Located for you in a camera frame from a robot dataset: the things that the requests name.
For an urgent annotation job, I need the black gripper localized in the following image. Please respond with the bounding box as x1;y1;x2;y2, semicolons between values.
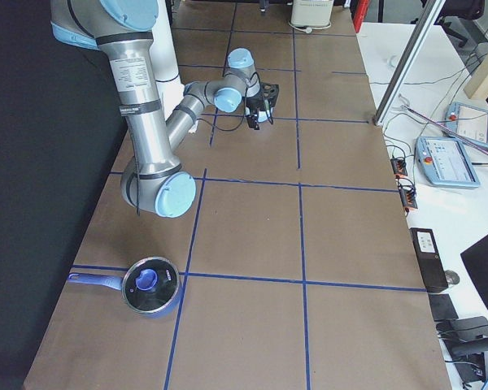
246;0;268;130

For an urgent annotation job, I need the blue bowl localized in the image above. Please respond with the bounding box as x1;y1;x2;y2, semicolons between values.
245;107;272;124

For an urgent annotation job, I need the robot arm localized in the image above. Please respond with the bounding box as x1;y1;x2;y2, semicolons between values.
50;1;279;218

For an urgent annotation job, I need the white toaster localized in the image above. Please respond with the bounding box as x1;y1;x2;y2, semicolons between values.
289;0;333;33

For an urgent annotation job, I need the reacher grabber tool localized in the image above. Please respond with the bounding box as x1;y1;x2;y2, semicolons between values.
398;93;488;163

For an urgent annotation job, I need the near teach pendant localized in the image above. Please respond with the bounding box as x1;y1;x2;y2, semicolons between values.
416;136;481;189

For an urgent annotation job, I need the teach pendant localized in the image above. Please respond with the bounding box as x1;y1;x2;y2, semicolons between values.
416;136;481;189
444;102;488;149

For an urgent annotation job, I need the far teach pendant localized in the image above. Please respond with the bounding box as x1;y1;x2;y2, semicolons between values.
444;102;488;149

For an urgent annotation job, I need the blue saucepan with lid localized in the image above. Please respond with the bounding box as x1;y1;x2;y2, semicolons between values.
67;257;183;318

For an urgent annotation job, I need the black power adapter box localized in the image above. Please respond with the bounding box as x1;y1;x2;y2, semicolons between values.
409;227;448;293

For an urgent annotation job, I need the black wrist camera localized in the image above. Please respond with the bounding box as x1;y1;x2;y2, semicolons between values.
261;82;280;110

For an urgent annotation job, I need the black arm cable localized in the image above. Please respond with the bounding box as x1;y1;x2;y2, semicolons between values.
198;72;275;132

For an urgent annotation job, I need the aluminium frame post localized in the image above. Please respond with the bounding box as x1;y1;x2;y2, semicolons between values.
373;0;446;126

